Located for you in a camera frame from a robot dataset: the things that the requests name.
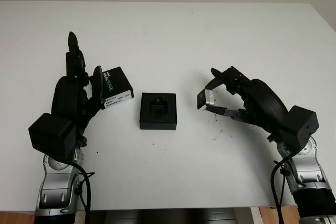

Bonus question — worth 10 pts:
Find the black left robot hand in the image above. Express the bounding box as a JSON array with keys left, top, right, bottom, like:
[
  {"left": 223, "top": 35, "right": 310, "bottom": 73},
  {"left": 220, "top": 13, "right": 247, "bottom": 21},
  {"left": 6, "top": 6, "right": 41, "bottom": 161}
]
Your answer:
[{"left": 50, "top": 31, "right": 105, "bottom": 147}]

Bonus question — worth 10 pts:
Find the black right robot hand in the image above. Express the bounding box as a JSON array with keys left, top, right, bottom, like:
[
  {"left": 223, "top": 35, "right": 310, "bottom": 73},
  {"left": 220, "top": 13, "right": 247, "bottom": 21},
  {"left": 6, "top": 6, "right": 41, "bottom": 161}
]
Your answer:
[{"left": 204, "top": 66, "right": 289, "bottom": 141}]

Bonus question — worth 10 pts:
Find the black RealSense box lid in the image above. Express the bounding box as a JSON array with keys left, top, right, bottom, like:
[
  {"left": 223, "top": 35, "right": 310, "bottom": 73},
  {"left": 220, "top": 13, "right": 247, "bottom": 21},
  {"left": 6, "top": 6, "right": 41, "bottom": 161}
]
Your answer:
[{"left": 88, "top": 66, "right": 135, "bottom": 110}]

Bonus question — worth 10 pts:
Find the small silver camera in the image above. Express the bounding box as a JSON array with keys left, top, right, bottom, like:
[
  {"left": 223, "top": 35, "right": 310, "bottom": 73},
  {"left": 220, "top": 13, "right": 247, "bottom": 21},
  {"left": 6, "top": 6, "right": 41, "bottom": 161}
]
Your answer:
[{"left": 196, "top": 89, "right": 217, "bottom": 110}]

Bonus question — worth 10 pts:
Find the dark robot torso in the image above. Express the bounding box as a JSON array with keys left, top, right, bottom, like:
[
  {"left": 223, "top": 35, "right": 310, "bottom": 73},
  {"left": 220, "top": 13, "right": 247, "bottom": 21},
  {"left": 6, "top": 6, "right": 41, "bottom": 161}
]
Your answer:
[{"left": 89, "top": 208, "right": 251, "bottom": 224}]

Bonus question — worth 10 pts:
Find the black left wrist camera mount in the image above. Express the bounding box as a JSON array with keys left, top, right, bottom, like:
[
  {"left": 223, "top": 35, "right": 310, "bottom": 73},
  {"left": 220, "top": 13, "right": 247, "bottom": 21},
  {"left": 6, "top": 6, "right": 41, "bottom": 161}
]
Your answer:
[{"left": 28, "top": 112, "right": 80, "bottom": 162}]

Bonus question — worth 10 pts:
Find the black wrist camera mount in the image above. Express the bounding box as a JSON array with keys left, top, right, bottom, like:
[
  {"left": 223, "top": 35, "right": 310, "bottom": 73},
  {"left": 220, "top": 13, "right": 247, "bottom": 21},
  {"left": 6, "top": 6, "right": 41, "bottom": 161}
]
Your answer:
[
  {"left": 28, "top": 112, "right": 80, "bottom": 162},
  {"left": 272, "top": 105, "right": 320, "bottom": 152}
]

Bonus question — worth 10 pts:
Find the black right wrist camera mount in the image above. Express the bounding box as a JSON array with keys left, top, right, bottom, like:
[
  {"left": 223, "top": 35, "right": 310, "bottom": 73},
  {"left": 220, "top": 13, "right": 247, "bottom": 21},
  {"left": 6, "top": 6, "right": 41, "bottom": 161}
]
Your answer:
[{"left": 272, "top": 105, "right": 320, "bottom": 152}]

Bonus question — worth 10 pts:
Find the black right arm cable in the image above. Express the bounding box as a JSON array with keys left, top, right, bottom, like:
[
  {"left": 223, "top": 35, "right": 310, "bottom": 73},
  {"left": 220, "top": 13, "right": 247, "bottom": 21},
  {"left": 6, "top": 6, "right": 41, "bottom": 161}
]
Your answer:
[{"left": 270, "top": 152, "right": 292, "bottom": 224}]

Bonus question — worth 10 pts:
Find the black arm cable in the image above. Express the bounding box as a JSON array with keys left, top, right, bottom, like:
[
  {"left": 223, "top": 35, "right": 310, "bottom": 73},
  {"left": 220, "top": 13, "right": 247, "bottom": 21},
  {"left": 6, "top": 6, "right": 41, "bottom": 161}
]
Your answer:
[
  {"left": 70, "top": 163, "right": 96, "bottom": 224},
  {"left": 270, "top": 152, "right": 292, "bottom": 224}
]

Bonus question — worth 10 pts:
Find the black camera box base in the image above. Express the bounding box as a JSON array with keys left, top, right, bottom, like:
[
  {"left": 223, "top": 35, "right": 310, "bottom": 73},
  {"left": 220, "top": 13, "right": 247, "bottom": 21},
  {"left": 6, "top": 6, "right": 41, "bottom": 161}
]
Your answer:
[{"left": 139, "top": 92, "right": 179, "bottom": 131}]

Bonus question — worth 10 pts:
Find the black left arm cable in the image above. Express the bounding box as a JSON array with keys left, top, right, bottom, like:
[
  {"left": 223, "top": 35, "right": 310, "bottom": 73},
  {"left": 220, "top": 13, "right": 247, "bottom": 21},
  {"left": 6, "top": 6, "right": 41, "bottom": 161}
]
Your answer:
[{"left": 70, "top": 163, "right": 96, "bottom": 224}]

